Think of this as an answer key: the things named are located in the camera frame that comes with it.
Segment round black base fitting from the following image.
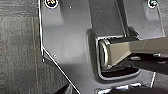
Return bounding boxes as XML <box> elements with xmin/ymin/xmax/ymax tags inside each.
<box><xmin>44</xmin><ymin>0</ymin><xmax>60</xmax><ymax>10</ymax></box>
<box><xmin>147</xmin><ymin>0</ymin><xmax>160</xmax><ymax>9</ymax></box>

